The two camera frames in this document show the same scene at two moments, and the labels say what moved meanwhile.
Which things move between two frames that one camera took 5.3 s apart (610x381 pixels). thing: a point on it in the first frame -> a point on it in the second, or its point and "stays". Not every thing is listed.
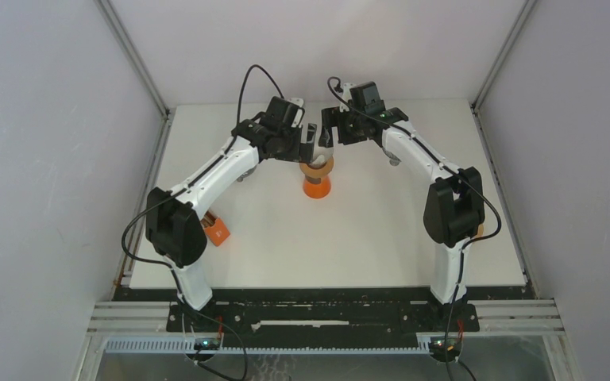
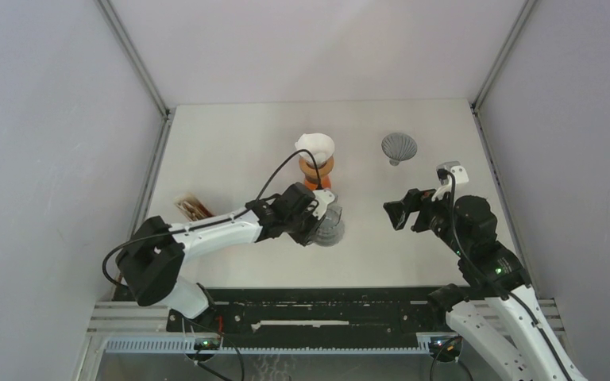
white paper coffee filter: (321, 154) stays
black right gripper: (335, 117) -> (415, 200)
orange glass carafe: (317, 187) stays
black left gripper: (301, 152) -> (303, 238)
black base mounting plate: (326, 312) stays
